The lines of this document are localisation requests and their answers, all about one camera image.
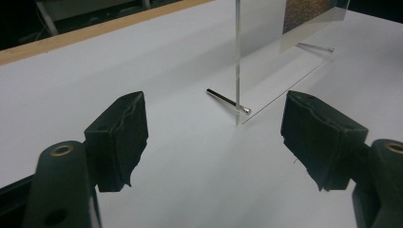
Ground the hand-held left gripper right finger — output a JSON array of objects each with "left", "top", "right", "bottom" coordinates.
[{"left": 279, "top": 89, "right": 370, "bottom": 192}]

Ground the clear acrylic photo frame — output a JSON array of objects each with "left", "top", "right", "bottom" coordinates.
[{"left": 205, "top": 0, "right": 352, "bottom": 127}]

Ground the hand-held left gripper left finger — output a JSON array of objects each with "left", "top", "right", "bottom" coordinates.
[{"left": 84, "top": 90, "right": 149, "bottom": 193}]

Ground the photo card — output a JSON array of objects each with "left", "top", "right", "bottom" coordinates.
[{"left": 279, "top": 0, "right": 352, "bottom": 54}]

